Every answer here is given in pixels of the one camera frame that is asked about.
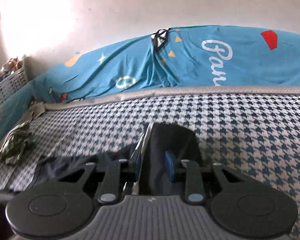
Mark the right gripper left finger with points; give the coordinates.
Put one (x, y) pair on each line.
(119, 173)

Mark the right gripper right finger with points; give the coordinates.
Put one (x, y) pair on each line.
(187, 172)

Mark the black t-shirt white stripes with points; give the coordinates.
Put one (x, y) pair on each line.
(177, 140)

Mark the houndstooth blue white blanket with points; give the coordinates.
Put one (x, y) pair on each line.
(256, 134)

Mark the white perforated laundry basket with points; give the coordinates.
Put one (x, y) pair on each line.
(13, 82)

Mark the blue cartoon print bedsheet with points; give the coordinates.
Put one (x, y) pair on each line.
(208, 55)

